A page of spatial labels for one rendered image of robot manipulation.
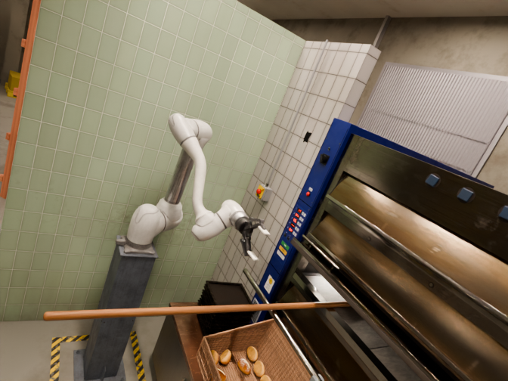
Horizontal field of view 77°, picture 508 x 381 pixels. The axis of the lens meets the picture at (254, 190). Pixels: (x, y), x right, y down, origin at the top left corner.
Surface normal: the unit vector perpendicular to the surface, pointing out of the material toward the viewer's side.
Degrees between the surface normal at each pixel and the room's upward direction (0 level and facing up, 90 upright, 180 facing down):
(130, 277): 90
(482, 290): 70
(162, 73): 90
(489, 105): 90
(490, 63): 90
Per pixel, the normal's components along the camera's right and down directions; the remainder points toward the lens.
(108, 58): 0.43, 0.41
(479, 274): -0.65, -0.47
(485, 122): -0.81, -0.17
